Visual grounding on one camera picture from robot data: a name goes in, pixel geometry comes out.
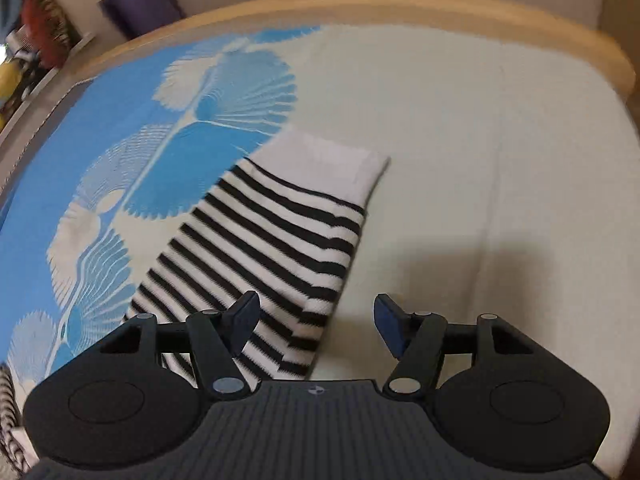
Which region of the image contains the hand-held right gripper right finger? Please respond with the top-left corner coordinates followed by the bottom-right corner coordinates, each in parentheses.
top-left (374, 294), bottom-right (543, 396)

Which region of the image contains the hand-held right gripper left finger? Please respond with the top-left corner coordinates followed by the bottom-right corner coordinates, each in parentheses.
top-left (95, 291), bottom-right (261, 401)

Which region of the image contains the black white striped shirt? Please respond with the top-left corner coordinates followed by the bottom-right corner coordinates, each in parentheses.
top-left (0, 130), bottom-right (391, 478)

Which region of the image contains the blue white patterned bed sheet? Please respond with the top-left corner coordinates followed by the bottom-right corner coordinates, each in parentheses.
top-left (0, 22), bottom-right (640, 480)

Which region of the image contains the grey mattress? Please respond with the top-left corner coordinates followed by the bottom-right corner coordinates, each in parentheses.
top-left (0, 80), bottom-right (93, 201)

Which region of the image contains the purple rolled mat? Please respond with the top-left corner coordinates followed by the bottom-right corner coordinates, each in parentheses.
top-left (98, 0), bottom-right (187, 41)

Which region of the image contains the yellow plush toy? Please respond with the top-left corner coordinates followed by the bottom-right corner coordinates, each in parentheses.
top-left (0, 57), bottom-right (26, 111)

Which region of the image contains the red patterned cushion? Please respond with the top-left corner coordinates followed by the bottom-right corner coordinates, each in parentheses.
top-left (22, 0), bottom-right (81, 71)

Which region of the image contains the wooden bed frame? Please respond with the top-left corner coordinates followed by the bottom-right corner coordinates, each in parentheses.
top-left (75, 0), bottom-right (637, 101)

